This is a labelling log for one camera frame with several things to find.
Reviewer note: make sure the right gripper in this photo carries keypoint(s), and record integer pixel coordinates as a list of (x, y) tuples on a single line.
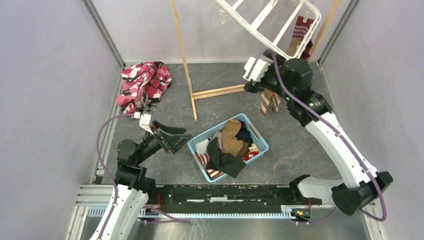
[(257, 87)]

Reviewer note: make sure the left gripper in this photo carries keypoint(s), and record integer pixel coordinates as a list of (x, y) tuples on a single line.
[(157, 129)]

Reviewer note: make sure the black sock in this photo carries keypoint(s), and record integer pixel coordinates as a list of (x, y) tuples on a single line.
[(224, 162)]

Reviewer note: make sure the brown striped sock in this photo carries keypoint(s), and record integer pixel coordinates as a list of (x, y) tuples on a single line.
[(269, 99)]

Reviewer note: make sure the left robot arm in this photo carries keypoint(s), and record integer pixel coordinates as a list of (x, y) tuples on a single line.
[(132, 189)]

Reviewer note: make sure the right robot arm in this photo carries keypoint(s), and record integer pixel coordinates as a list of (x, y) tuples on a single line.
[(360, 183)]

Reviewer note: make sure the white clip hanger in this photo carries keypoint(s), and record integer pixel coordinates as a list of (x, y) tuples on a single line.
[(272, 22)]

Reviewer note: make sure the beige pink sock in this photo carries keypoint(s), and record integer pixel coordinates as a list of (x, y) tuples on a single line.
[(217, 136)]

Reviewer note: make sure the tan ribbed sock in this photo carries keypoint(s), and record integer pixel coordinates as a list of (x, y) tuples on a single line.
[(231, 144)]

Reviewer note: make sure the navy blue sock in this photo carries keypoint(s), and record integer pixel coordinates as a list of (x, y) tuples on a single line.
[(244, 134)]

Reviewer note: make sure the pink camouflage cloth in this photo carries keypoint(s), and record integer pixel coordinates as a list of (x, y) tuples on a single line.
[(143, 85)]

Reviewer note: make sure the light blue laundry basket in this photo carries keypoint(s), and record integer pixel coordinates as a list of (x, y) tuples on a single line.
[(257, 139)]

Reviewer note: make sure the red purple striped sock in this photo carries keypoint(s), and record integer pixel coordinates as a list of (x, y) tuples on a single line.
[(300, 29)]

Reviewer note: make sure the red santa sock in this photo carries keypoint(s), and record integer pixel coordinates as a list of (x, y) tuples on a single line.
[(253, 151)]

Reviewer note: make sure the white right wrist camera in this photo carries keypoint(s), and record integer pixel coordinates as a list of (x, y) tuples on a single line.
[(255, 69)]

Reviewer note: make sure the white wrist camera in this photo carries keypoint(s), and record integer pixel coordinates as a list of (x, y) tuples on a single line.
[(144, 120), (255, 69)]

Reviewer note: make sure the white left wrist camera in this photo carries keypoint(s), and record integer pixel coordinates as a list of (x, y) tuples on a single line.
[(144, 120)]

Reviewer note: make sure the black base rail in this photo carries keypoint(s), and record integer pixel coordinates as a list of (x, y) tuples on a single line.
[(228, 198)]

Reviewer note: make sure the light blue cable tray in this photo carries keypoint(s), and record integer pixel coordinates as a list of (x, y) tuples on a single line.
[(284, 214)]

